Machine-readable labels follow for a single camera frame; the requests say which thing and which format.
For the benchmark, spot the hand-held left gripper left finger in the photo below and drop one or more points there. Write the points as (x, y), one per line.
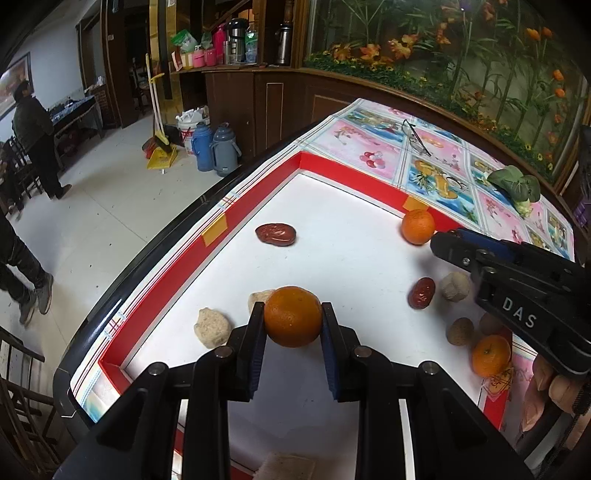
(258, 360)

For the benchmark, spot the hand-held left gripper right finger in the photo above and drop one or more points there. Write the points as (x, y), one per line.
(330, 364)

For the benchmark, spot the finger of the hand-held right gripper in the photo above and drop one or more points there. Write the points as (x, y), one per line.
(503, 248)
(457, 254)

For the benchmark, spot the orange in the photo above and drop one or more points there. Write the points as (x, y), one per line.
(292, 316)
(418, 227)
(491, 355)

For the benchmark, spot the small dark red jujube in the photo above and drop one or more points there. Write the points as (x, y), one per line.
(421, 291)

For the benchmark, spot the red and white tray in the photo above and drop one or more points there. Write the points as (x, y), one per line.
(351, 240)

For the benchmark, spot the large dark red jujube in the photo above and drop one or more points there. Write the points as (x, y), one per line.
(276, 235)

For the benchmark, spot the person's right hand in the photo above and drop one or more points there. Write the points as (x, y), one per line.
(563, 392)

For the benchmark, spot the green bok choy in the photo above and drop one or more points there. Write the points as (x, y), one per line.
(515, 184)

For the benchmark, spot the black eyeglasses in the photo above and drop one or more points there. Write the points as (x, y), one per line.
(418, 138)

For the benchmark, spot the printed pink and blue tablecloth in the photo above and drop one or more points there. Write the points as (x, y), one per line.
(364, 138)

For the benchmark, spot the dark table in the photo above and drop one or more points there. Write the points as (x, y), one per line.
(69, 383)

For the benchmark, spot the artificial flower display case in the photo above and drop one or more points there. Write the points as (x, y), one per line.
(438, 50)

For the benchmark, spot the grey thermos jug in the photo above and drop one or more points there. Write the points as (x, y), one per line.
(225, 152)

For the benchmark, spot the blue thermos jug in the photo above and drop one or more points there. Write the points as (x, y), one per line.
(203, 147)

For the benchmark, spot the yellow broom and dustpan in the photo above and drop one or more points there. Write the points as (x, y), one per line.
(161, 159)

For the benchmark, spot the dark wooden cabinet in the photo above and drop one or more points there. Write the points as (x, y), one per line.
(277, 106)

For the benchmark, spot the white bucket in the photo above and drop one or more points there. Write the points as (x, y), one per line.
(189, 134)

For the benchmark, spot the dark wooden chair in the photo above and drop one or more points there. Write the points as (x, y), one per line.
(23, 175)
(23, 401)

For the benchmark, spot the yellow broom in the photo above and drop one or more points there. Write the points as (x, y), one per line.
(159, 134)

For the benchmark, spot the slim steel thermos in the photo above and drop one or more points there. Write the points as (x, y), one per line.
(283, 44)

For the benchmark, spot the green plastic bottle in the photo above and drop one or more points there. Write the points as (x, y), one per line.
(251, 46)

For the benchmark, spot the cluttered side table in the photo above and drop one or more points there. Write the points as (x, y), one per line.
(76, 115)

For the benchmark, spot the black and steel thermos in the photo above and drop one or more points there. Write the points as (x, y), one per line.
(236, 41)

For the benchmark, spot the pink cup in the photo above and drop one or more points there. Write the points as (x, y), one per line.
(198, 57)
(210, 57)

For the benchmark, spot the red bottle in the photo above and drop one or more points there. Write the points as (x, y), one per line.
(219, 44)

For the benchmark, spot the green plastic bag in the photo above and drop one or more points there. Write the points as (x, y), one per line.
(184, 41)

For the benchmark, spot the framed wall picture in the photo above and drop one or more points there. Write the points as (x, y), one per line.
(14, 85)

